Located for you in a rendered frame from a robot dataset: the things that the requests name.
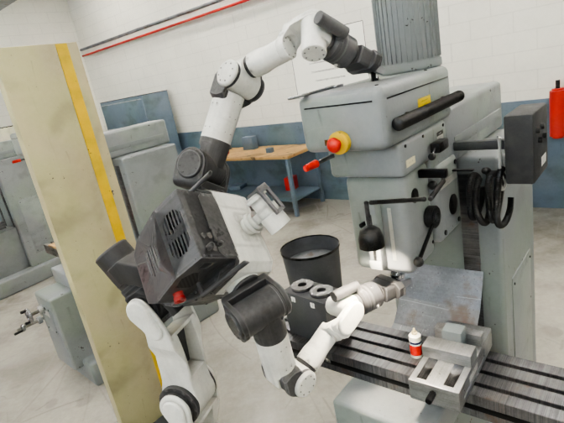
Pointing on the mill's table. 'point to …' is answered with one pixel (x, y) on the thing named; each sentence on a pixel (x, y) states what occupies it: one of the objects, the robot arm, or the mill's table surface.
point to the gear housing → (404, 148)
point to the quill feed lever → (431, 218)
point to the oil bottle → (415, 344)
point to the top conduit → (426, 110)
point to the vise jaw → (449, 351)
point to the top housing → (372, 109)
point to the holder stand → (308, 306)
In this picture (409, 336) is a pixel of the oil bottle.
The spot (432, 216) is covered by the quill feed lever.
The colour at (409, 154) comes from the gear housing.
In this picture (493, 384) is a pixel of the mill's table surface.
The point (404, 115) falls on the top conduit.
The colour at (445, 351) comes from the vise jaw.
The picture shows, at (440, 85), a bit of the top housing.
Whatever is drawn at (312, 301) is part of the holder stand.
